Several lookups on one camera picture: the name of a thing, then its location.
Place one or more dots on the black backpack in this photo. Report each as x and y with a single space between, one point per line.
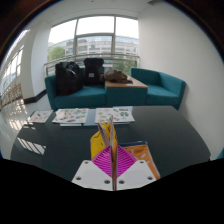
93 70

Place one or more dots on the teal two-seat sofa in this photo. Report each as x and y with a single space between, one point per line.
80 96

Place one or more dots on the wooden-topped teal side table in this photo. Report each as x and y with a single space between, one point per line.
126 91

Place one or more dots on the large black bag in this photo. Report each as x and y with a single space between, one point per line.
67 78

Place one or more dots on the teal armchair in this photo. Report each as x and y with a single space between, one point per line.
163 90

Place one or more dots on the brown bag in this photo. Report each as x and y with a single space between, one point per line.
116 76

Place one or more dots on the metal window railing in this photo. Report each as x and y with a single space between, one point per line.
116 56

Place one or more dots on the yellow and orange printed towel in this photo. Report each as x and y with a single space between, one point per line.
97 140

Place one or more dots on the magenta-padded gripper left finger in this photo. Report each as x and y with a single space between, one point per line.
90 173

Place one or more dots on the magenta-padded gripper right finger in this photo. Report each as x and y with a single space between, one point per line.
136 173

